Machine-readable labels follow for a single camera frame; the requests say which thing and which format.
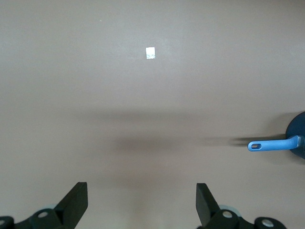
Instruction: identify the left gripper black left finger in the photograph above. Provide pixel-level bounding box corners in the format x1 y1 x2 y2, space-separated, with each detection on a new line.
27 182 89 229

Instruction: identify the brown table cover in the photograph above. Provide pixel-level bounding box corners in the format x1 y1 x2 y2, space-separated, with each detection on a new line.
0 0 305 229

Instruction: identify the small white tape square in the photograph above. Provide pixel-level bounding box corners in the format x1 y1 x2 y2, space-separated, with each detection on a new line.
145 47 156 60

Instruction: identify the black pot with blue handle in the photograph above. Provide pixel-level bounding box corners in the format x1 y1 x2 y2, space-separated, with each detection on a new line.
247 112 305 160

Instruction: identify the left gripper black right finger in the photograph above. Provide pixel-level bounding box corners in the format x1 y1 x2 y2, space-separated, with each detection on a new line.
196 183 241 229

